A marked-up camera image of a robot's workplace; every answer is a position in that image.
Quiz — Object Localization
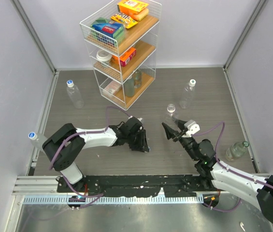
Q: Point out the green and blue box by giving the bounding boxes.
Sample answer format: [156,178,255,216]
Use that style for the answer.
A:
[90,17,125,46]

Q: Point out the clear plastic bottle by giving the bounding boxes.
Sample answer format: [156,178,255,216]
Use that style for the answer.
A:
[179,82,196,109]
[67,83,84,109]
[164,103,179,128]

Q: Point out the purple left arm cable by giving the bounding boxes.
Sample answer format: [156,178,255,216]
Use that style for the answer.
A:
[48,106,132,210]

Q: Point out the white lidded paper cup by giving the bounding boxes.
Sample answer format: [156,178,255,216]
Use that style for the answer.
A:
[96,49,112,66]

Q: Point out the blue and white bottle cap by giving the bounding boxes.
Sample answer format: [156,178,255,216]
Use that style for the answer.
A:
[67,80,74,87]

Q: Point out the glass jar, shelf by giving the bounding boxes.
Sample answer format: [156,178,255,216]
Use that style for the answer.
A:
[124,76,135,97]
[132,70,142,88]

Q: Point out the glass jar, bottom shelf back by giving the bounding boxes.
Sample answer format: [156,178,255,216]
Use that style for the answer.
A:
[132,70,142,88]

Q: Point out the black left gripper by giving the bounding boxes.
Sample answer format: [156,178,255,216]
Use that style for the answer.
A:
[126,129,149,152]

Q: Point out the clear bottle with blue cap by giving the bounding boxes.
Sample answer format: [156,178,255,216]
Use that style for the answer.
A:
[28,132,47,152]

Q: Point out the orange box, middle shelf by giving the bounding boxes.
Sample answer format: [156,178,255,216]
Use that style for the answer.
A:
[111,47,136,67]

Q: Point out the white wire shelf rack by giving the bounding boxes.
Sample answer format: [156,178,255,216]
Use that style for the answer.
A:
[80,0,162,110]

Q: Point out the yellow sponge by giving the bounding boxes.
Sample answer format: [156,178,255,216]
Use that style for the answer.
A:
[132,8,149,21]

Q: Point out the orange snack box, top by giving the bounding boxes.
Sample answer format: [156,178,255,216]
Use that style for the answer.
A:
[117,0,149,15]

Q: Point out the green glass bottle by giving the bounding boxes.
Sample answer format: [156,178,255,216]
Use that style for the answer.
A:
[226,141,250,161]

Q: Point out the glass jar, bottom shelf front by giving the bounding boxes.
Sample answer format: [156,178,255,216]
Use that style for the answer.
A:
[124,76,135,97]

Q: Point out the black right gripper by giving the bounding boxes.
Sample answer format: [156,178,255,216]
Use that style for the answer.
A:
[163,116,199,161]

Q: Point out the white box, bottom shelf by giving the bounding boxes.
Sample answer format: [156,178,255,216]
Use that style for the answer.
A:
[102,80,122,97]

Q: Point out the white slotted cable duct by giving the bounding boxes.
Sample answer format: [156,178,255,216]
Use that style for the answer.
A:
[23,195,203,205]

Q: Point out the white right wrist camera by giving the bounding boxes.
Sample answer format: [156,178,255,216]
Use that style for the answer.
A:
[184,120,200,138]

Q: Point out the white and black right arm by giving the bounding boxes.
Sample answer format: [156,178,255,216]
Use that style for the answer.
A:
[162,120,273,224]

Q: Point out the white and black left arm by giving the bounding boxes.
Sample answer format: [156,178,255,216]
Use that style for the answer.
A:
[42,116,150,192]

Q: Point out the yellow candy bag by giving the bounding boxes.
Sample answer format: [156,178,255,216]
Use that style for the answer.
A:
[111,12,138,29]

